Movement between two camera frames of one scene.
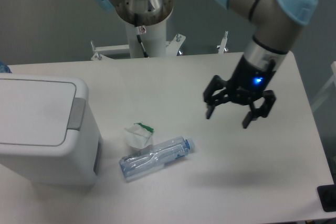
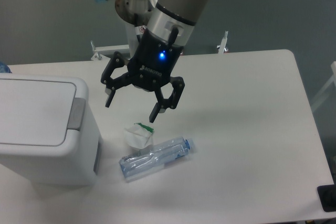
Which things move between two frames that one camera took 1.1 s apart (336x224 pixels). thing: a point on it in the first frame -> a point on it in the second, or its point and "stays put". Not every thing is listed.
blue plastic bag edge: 4,68 stays put
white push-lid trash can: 48,133 stays put
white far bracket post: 223,43 stays put
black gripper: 249,81 -> 150,66
